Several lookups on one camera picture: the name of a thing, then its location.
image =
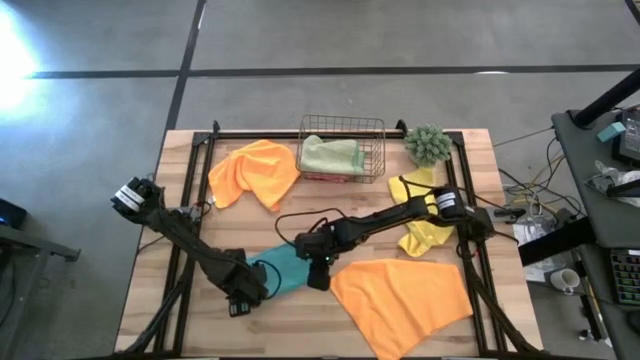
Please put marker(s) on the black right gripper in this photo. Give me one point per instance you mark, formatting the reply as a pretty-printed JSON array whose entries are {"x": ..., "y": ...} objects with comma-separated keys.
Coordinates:
[{"x": 317, "y": 245}]

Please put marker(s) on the potted green succulent plant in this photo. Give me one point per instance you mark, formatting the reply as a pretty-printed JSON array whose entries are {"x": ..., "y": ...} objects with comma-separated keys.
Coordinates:
[{"x": 427, "y": 145}]

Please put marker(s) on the white mug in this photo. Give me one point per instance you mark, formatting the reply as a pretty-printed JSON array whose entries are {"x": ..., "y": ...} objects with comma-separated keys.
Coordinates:
[{"x": 564, "y": 280}]

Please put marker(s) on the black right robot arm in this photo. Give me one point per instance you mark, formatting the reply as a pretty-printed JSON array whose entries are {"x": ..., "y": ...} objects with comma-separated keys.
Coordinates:
[{"x": 380, "y": 220}]

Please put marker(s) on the teal microfiber towel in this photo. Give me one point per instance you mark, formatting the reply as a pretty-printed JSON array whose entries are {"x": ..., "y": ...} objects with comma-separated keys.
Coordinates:
[{"x": 290, "y": 265}]

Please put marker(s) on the white plastic bag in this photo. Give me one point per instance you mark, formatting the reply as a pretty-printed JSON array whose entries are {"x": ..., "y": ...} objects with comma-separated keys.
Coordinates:
[{"x": 530, "y": 232}]

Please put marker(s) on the grey desk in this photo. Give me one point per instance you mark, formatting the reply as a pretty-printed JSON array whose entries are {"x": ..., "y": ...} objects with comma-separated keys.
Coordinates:
[{"x": 575, "y": 165}]

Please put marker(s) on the backlit computer keyboard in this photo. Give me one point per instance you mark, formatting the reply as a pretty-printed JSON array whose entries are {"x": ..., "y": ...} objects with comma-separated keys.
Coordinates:
[{"x": 627, "y": 277}]

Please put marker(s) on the pink microfiber towel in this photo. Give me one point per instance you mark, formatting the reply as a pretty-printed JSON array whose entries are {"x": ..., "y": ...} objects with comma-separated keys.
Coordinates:
[{"x": 325, "y": 177}]

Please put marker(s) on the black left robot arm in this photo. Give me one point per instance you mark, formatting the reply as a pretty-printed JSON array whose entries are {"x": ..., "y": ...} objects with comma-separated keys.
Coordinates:
[{"x": 190, "y": 242}]

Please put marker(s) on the teal box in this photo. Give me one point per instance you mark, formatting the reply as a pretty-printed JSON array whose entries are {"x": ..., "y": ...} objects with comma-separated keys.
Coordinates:
[{"x": 611, "y": 131}]

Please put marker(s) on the grey metal table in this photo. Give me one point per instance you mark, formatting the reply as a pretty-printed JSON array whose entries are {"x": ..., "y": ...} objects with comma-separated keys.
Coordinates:
[{"x": 40, "y": 245}]

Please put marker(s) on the black pole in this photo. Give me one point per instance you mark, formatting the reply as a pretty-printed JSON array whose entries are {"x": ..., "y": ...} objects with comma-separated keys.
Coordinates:
[{"x": 605, "y": 100}]

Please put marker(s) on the crumpled clear plastic bag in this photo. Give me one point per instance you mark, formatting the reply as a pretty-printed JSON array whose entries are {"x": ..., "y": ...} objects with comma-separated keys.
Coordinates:
[{"x": 605, "y": 172}]

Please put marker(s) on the black desk monitor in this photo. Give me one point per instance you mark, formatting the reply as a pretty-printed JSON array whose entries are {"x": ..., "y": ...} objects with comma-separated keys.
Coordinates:
[{"x": 631, "y": 140}]

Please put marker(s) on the orange microfiber towel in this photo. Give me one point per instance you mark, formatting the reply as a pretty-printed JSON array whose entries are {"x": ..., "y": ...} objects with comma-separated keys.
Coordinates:
[
  {"x": 255, "y": 170},
  {"x": 400, "y": 300}
]

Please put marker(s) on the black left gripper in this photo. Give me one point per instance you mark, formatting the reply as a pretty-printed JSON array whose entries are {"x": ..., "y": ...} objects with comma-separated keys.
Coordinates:
[{"x": 245, "y": 282}]

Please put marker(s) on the black device blue light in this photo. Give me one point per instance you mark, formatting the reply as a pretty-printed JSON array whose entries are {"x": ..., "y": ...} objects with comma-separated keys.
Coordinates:
[{"x": 12, "y": 215}]

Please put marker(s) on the light green microfiber towel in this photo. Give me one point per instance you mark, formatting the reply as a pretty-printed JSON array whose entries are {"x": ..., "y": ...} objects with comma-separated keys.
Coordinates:
[{"x": 330, "y": 155}]

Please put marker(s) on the black aluminium table frame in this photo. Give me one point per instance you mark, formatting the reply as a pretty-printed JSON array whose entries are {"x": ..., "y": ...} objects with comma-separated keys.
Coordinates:
[{"x": 240, "y": 135}]

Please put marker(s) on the yellow microfiber towel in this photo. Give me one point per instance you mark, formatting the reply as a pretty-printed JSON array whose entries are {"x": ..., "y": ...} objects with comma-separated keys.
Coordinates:
[{"x": 425, "y": 240}]

